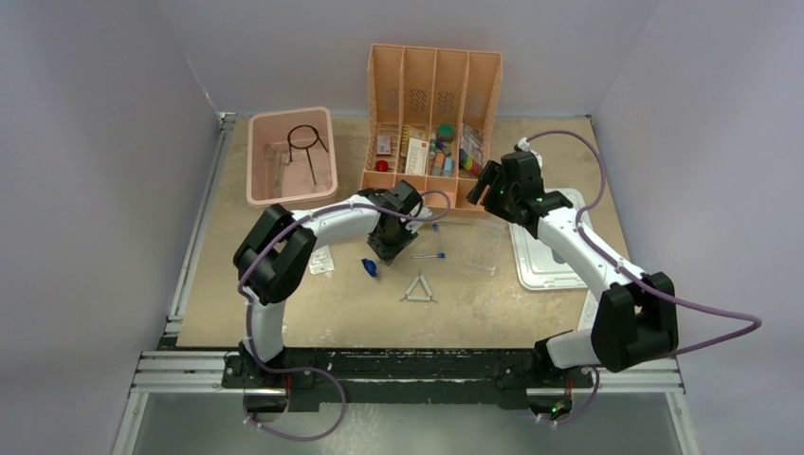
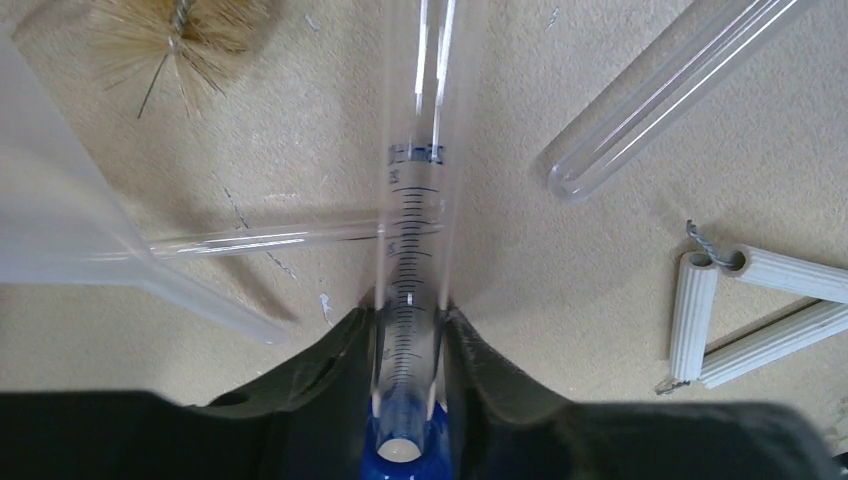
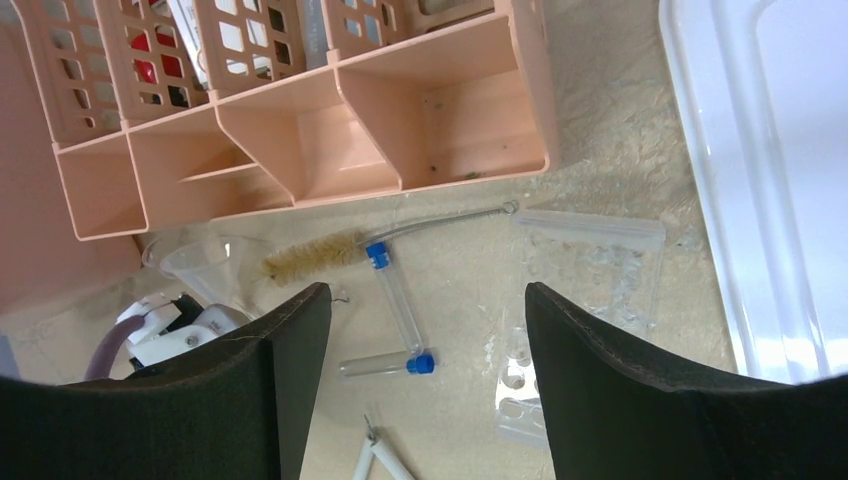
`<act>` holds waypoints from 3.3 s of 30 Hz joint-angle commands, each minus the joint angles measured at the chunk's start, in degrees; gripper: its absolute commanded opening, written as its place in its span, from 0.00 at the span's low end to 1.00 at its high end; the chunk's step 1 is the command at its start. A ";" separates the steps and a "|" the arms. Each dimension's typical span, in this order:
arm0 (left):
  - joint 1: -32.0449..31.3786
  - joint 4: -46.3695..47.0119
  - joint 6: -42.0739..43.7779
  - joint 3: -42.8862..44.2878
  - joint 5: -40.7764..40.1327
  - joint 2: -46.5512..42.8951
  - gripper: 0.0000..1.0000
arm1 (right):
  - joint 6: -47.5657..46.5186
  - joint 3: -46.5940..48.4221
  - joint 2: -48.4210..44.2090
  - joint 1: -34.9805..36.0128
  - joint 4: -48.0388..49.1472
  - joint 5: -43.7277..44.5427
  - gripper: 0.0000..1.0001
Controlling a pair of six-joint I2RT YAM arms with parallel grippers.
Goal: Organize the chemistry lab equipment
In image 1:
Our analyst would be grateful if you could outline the small glass beaker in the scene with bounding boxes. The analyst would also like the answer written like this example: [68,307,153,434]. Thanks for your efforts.
[263,142,293,170]

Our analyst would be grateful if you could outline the metal crucible tongs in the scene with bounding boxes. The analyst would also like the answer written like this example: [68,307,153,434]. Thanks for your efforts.
[266,160,286,199]

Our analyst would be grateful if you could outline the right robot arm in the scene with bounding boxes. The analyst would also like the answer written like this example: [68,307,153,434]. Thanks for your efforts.
[466,152,679,386]

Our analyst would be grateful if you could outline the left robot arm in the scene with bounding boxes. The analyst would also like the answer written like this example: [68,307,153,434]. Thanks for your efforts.
[233,182,432,388]

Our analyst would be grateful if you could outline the marker pen pack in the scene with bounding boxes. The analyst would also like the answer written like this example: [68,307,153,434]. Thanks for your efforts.
[459,123,484,177]

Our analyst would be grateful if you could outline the upper blue-capped test tube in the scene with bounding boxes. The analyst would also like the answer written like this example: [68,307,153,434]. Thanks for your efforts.
[431,223,445,253]

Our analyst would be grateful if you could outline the blue-capped test tube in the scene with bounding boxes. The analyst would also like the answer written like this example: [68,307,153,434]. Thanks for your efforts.
[431,223,445,253]
[411,252,446,261]

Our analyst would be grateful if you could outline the lower blue-capped test tube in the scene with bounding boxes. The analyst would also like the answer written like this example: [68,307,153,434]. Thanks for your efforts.
[411,252,446,261]

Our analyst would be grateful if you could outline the clear test tube rack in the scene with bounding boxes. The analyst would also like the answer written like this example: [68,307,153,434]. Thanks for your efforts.
[463,219,506,276]

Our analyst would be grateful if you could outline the clay pipe triangle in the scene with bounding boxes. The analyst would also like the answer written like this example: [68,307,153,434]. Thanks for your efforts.
[400,271,438,303]

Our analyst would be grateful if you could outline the white plastic lid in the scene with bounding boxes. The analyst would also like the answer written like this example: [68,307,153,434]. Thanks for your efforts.
[508,223,586,292]

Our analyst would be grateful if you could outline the white paper box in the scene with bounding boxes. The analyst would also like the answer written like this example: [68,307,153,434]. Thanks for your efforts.
[405,137,429,175]

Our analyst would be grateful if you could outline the white plastic packet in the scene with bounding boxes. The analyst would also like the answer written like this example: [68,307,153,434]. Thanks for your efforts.
[308,246,335,275]

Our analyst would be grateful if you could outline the pink file organizer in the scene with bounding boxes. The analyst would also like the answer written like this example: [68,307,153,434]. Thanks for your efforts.
[360,44,503,218]

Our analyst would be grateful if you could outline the pink plastic bin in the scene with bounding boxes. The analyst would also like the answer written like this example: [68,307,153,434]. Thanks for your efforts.
[246,107,338,209]

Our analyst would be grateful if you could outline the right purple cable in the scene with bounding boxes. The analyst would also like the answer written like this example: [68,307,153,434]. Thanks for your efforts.
[524,130,763,428]

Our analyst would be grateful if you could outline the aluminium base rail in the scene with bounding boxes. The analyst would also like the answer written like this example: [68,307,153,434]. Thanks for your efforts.
[113,348,700,454]

